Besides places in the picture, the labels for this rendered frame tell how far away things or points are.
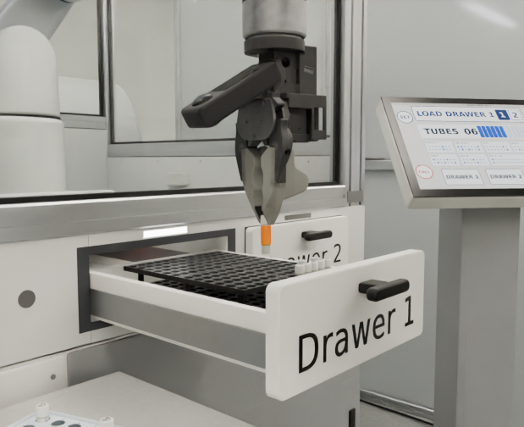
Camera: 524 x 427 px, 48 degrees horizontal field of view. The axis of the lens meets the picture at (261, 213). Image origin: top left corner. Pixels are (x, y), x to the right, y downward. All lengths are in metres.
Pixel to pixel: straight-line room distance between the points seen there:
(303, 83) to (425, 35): 1.78
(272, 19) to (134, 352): 0.49
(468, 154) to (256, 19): 0.88
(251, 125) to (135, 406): 0.35
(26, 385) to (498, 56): 1.96
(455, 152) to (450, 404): 0.64
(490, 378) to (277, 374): 1.13
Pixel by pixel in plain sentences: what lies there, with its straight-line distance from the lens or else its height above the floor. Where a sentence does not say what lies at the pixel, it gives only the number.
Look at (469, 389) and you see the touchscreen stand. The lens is 1.62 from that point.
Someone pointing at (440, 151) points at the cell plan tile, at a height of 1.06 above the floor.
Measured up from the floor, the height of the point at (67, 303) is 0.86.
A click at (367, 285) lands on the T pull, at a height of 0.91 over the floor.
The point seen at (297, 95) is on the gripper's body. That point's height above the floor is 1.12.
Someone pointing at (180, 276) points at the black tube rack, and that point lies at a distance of 0.73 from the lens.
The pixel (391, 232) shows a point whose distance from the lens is 2.50.
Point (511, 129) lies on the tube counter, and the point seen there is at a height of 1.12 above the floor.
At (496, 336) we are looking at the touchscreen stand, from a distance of 1.61.
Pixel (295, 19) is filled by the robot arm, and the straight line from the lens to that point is 0.69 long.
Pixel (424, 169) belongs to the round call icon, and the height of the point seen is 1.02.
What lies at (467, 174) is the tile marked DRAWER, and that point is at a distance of 1.42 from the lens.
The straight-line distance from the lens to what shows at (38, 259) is 0.77.
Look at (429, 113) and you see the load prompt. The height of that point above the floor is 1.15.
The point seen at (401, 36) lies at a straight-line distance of 2.51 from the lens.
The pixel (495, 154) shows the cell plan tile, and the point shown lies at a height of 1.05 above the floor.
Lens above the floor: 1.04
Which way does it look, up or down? 5 degrees down
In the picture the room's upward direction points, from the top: straight up
